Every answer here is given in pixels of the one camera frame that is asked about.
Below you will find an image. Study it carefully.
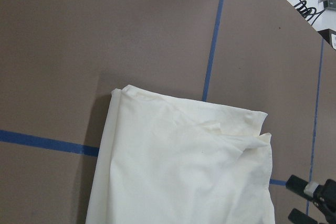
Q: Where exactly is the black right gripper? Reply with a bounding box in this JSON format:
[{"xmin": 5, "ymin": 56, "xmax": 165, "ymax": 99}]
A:
[{"xmin": 285, "ymin": 175, "xmax": 335, "ymax": 224}]

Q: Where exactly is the cream long-sleeve cat shirt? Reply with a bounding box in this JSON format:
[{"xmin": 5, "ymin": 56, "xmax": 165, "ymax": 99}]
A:
[{"xmin": 86, "ymin": 85, "xmax": 275, "ymax": 223}]

